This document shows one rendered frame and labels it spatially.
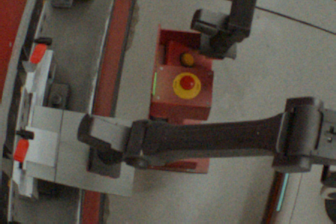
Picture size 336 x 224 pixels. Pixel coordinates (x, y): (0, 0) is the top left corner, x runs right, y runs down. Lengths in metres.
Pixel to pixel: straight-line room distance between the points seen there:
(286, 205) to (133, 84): 0.84
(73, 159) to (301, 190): 1.04
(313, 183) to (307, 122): 1.36
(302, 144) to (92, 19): 0.94
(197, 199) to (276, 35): 0.80
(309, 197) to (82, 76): 1.01
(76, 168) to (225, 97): 1.23
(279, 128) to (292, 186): 1.31
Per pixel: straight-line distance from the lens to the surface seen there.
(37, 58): 1.15
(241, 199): 2.42
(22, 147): 1.11
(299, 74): 2.62
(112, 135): 1.15
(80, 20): 1.66
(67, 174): 1.39
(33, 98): 1.46
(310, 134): 0.85
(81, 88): 1.58
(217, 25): 1.53
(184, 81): 1.65
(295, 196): 2.18
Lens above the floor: 2.35
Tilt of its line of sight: 70 degrees down
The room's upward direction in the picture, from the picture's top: 7 degrees clockwise
